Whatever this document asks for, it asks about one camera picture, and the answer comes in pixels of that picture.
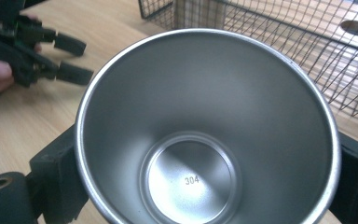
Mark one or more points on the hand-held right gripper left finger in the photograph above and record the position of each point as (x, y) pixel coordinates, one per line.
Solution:
(57, 174)

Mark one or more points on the white steel-lined mug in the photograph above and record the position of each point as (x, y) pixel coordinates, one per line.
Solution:
(199, 109)

